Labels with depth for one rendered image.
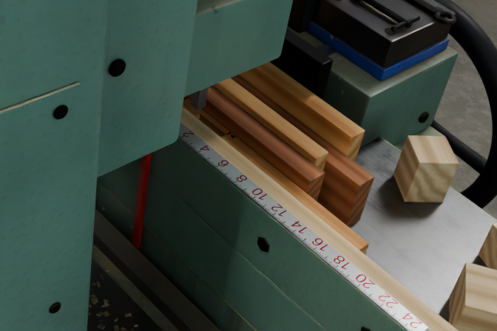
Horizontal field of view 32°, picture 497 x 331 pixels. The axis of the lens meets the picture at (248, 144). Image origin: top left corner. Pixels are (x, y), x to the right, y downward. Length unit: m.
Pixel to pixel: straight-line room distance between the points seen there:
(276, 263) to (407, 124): 0.26
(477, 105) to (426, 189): 1.85
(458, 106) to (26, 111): 2.19
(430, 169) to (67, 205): 0.34
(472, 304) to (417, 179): 0.14
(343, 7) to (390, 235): 0.21
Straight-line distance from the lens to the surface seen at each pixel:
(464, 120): 2.49
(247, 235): 0.63
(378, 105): 0.75
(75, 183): 0.46
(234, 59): 0.63
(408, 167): 0.72
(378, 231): 0.70
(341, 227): 0.63
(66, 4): 0.39
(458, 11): 0.92
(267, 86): 0.72
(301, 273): 0.60
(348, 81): 0.74
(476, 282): 0.63
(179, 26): 0.51
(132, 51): 0.50
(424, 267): 0.68
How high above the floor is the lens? 1.37
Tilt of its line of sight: 39 degrees down
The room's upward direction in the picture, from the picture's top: 12 degrees clockwise
